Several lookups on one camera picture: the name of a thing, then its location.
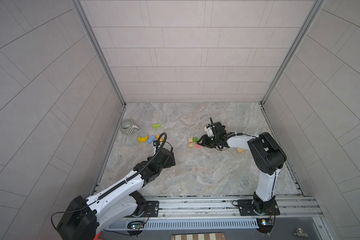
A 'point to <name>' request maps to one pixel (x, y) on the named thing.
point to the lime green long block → (156, 126)
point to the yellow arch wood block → (143, 139)
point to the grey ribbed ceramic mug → (127, 127)
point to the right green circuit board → (267, 222)
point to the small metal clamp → (299, 232)
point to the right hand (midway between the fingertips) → (198, 143)
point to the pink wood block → (198, 146)
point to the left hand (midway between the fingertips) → (171, 155)
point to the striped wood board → (217, 236)
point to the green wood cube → (195, 139)
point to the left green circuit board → (136, 226)
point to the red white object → (96, 237)
